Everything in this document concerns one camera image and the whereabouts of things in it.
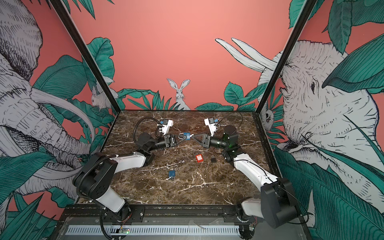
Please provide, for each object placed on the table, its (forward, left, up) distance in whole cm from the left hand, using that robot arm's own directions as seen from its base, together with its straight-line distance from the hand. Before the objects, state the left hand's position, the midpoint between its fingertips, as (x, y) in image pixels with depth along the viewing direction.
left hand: (186, 138), depth 71 cm
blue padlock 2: (-6, +10, -28) cm, 30 cm away
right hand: (0, -3, 0) cm, 3 cm away
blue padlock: (+3, -1, -1) cm, 3 cm away
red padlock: (+2, -7, -26) cm, 27 cm away
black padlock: (+1, -16, -28) cm, 32 cm away
